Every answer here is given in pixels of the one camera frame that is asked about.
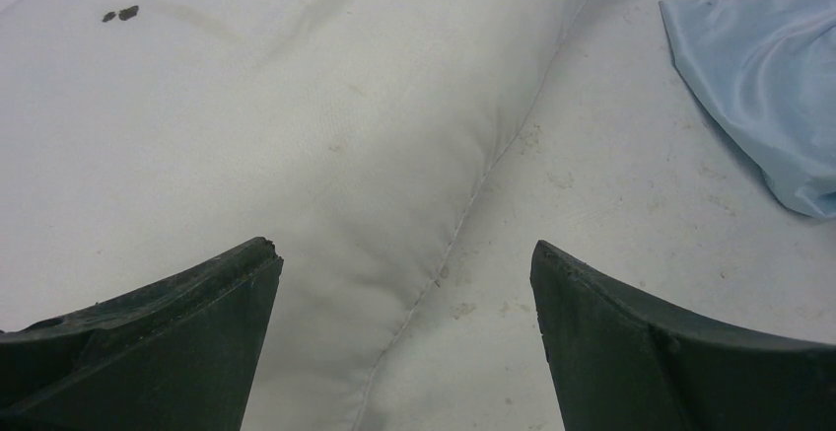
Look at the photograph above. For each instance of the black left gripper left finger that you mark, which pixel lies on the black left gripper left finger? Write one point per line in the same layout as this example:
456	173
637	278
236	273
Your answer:
178	354

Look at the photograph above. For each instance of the light blue pillowcase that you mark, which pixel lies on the light blue pillowcase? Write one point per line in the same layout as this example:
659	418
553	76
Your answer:
764	70

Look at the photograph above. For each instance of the white pillow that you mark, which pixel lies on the white pillow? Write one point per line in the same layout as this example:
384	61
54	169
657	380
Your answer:
140	137

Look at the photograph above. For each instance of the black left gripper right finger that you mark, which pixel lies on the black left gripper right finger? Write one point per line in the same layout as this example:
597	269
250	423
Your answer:
623	359

